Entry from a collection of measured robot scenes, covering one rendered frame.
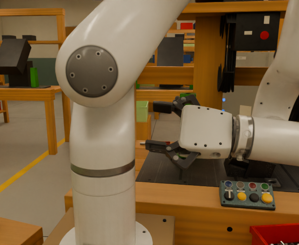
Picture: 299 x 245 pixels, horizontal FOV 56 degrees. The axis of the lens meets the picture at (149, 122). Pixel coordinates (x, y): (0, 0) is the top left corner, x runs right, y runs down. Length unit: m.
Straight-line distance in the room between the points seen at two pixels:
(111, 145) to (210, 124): 0.20
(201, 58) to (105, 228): 1.00
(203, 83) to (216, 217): 0.69
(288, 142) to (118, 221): 0.34
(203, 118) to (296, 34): 0.21
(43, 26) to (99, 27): 11.75
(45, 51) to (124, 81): 11.71
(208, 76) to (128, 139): 0.92
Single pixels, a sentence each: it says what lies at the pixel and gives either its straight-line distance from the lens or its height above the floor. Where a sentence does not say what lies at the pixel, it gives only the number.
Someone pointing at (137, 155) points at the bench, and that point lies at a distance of 1.32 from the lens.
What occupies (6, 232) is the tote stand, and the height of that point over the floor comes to 0.79.
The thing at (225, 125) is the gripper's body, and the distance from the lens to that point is 0.56.
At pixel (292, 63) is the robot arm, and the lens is 0.55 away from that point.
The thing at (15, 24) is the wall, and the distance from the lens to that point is 12.65.
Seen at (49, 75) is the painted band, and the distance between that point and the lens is 12.08.
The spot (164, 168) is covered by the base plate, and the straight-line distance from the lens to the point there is 1.12.
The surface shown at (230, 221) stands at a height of 0.86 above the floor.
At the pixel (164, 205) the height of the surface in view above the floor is 0.89.
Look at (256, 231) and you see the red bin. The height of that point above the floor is 0.92.
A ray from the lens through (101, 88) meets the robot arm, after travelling 0.40.
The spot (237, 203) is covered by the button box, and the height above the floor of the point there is 0.91.
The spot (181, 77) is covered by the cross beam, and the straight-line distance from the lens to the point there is 1.46.
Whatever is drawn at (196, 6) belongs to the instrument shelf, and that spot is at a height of 1.53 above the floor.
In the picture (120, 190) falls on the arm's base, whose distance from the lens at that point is 0.51.
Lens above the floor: 1.33
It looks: 13 degrees down
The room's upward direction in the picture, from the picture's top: straight up
